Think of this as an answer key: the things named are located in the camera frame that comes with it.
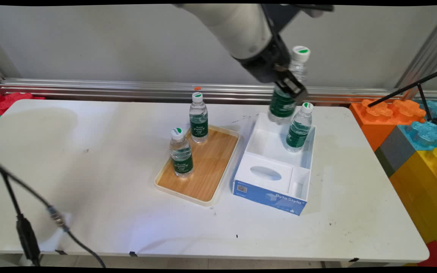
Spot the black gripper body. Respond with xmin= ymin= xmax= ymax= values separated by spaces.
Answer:
xmin=237 ymin=34 xmax=293 ymax=84

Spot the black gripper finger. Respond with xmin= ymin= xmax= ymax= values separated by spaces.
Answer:
xmin=274 ymin=65 xmax=308 ymax=105

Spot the green label water bottle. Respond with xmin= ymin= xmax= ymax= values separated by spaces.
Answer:
xmin=267 ymin=45 xmax=311 ymax=126
xmin=170 ymin=127 xmax=194 ymax=177
xmin=189 ymin=92 xmax=209 ymax=143
xmin=285 ymin=102 xmax=314 ymax=153

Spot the orange giant building block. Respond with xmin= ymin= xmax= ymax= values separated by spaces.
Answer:
xmin=349 ymin=99 xmax=426 ymax=151

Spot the white and blue cardboard box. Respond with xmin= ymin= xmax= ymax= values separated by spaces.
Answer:
xmin=233 ymin=112 xmax=316 ymax=216

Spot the wooden tray with cream rim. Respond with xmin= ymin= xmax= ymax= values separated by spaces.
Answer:
xmin=155 ymin=124 xmax=240 ymax=207

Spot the grey giant building block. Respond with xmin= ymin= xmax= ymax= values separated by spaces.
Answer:
xmin=375 ymin=126 xmax=416 ymax=177

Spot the black tripod stand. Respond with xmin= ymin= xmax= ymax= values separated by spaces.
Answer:
xmin=368 ymin=66 xmax=437 ymax=128

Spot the translucent blue giant building block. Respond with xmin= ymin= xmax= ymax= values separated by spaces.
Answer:
xmin=398 ymin=100 xmax=437 ymax=151

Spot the yellow giant building block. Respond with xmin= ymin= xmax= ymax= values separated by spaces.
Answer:
xmin=389 ymin=148 xmax=437 ymax=263

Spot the red giant building block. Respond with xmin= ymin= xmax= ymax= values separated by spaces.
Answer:
xmin=418 ymin=240 xmax=437 ymax=267
xmin=0 ymin=91 xmax=45 ymax=115

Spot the wrist camera with mount plate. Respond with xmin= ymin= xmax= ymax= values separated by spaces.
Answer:
xmin=260 ymin=4 xmax=335 ymax=36

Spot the aluminium frame rail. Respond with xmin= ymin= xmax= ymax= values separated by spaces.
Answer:
xmin=0 ymin=78 xmax=437 ymax=105

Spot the slanted aluminium frame post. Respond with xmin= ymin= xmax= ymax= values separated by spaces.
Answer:
xmin=395 ymin=6 xmax=437 ymax=91

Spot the black cable with metal connector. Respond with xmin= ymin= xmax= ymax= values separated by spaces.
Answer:
xmin=0 ymin=156 xmax=107 ymax=268

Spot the black cable with plug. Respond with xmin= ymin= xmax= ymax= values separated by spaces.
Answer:
xmin=2 ymin=174 xmax=41 ymax=267

